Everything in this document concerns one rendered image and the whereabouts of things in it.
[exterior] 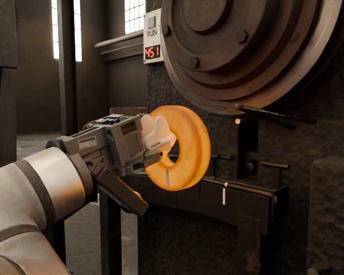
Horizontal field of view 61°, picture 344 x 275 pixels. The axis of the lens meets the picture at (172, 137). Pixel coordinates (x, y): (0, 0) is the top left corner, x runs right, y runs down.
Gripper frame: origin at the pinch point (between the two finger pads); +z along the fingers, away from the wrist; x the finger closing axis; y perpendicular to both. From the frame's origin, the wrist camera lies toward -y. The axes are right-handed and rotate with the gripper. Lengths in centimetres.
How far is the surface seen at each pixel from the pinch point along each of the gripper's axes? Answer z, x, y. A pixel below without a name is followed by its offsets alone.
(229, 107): 21.3, 1.5, -0.7
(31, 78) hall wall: 343, 1002, -9
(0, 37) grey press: 62, 266, 50
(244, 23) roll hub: 17.7, -7.0, 16.9
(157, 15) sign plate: 43, 42, 26
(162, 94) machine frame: 37, 41, -1
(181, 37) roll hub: 18.8, 10.5, 16.8
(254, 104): 21.5, -4.8, 0.0
